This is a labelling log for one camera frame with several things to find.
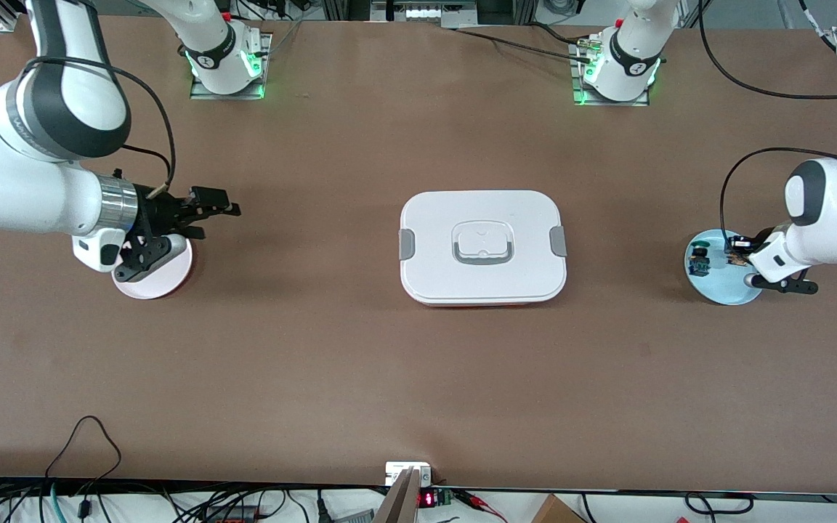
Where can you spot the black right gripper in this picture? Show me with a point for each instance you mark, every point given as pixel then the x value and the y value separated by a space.
pixel 158 209

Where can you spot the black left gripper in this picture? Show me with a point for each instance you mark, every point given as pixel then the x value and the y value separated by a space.
pixel 740 245

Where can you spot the orange push button switch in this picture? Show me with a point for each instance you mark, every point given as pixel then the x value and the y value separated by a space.
pixel 737 256

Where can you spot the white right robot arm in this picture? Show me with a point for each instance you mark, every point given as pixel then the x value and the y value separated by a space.
pixel 33 181

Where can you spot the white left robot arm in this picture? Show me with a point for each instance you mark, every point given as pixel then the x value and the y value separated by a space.
pixel 836 232

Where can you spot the white lunch box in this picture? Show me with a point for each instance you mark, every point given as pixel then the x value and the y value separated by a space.
pixel 482 280

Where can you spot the brown cardboard box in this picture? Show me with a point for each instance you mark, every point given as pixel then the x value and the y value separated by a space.
pixel 555 512

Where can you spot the small white box device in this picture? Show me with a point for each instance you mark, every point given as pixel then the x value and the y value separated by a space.
pixel 398 471

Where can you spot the light blue round plate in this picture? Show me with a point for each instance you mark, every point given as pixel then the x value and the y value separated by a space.
pixel 716 287

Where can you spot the pink round plate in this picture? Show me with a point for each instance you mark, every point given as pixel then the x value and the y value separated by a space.
pixel 168 280

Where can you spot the aluminium corner extrusion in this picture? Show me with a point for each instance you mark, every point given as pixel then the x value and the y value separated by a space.
pixel 8 18

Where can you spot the grey aluminium profile bar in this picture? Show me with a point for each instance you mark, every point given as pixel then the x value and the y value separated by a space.
pixel 398 505

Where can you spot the red clip test leads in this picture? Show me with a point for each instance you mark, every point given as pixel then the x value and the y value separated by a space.
pixel 478 501

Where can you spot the red digit display module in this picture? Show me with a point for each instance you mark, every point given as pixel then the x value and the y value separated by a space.
pixel 429 499

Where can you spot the green and blue switch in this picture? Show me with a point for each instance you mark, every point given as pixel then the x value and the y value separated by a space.
pixel 699 263

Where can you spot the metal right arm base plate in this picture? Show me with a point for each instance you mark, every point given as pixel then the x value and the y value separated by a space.
pixel 200 93

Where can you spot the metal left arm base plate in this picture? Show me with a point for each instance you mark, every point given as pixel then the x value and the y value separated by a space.
pixel 585 100

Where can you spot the silver extrusion frame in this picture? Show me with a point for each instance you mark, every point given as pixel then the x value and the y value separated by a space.
pixel 426 13

